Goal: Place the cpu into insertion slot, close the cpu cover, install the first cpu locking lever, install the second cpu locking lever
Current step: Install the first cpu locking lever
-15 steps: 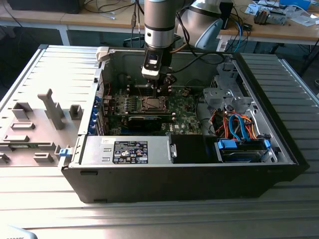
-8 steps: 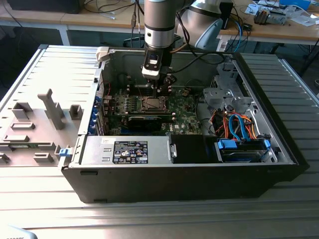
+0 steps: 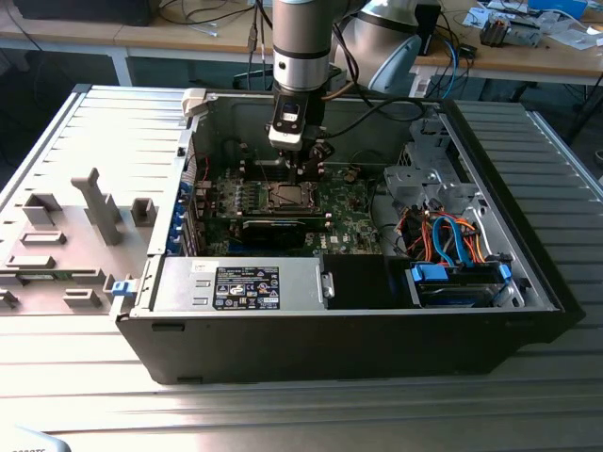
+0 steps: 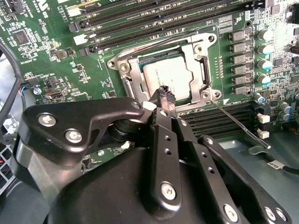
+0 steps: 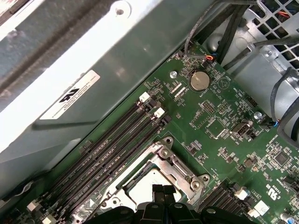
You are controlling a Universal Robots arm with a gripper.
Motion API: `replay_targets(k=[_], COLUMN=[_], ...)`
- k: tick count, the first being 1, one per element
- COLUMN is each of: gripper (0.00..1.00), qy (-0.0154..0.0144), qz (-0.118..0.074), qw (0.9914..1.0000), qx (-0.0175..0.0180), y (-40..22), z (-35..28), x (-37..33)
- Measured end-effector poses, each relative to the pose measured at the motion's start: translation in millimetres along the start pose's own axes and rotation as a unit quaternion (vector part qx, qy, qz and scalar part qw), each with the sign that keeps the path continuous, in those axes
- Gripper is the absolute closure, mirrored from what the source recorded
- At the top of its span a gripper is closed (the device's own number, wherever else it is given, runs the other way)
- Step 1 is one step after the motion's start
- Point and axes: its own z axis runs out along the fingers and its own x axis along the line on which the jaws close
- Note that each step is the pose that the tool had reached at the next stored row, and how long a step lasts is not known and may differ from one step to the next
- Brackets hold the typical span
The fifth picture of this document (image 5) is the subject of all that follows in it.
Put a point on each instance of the white UL label sticker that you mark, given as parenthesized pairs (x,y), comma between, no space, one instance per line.
(70,95)

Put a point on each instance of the silver metal drive cage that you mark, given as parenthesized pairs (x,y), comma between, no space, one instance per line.
(257,70)

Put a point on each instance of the silver motherboard screw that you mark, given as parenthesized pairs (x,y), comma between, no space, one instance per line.
(257,114)
(172,74)

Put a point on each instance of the small silver board connector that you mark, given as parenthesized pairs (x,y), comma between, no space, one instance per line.
(240,129)

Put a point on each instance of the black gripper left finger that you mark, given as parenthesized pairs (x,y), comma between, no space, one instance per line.
(151,214)

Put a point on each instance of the green motherboard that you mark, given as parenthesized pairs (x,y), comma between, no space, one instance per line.
(187,130)

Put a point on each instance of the CPU socket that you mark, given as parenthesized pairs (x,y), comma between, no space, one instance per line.
(164,153)

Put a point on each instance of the metal socket cover frame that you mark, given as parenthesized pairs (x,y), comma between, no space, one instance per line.
(164,171)

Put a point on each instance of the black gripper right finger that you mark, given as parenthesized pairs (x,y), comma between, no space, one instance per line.
(180,214)

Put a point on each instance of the black open PC case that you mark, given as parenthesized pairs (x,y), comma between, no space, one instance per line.
(116,58)

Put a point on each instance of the silver square CPU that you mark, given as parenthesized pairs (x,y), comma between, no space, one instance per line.
(142,189)

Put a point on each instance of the round coin battery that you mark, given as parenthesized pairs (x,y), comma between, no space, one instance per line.
(198,80)

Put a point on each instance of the black RAM slot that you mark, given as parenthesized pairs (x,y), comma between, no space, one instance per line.
(93,146)
(116,168)
(101,152)
(108,161)

